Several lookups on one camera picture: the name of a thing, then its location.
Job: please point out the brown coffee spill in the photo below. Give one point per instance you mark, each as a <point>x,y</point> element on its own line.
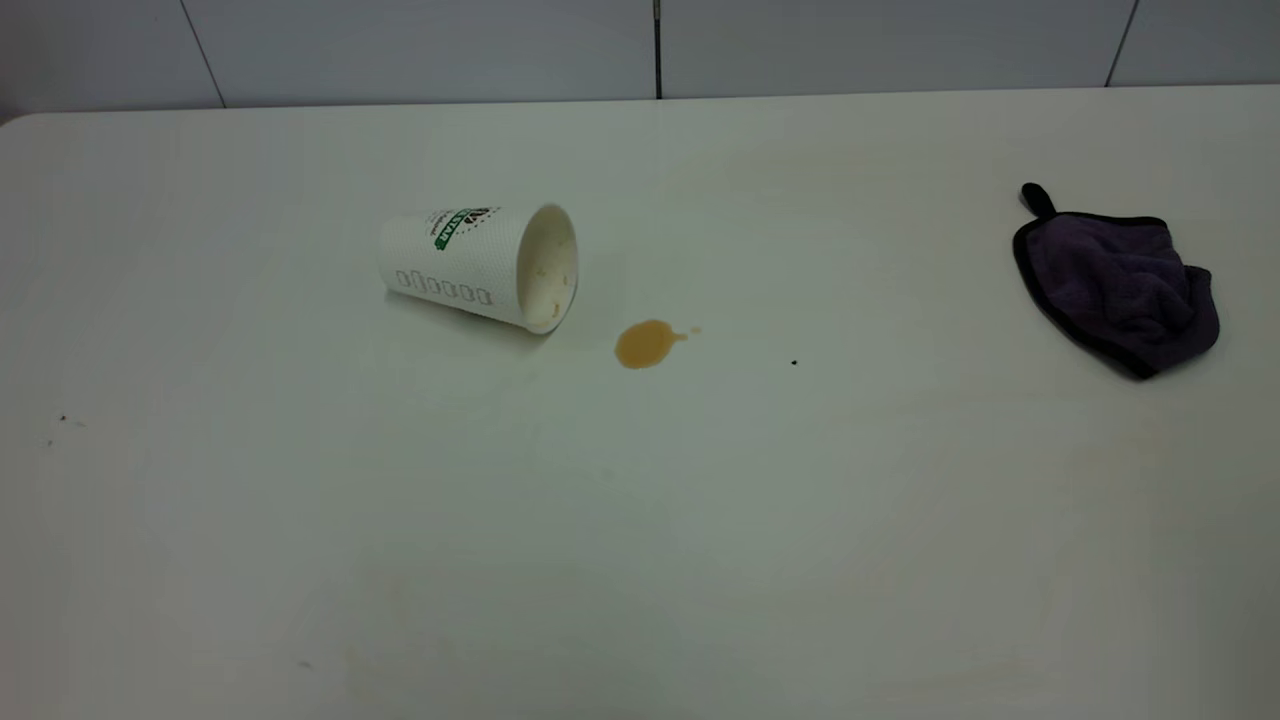
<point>645,345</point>

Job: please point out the purple cloth with black trim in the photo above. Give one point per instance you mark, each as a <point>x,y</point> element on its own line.
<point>1110,280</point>

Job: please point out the white paper coffee cup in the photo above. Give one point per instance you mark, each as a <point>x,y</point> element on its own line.
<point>460,265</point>

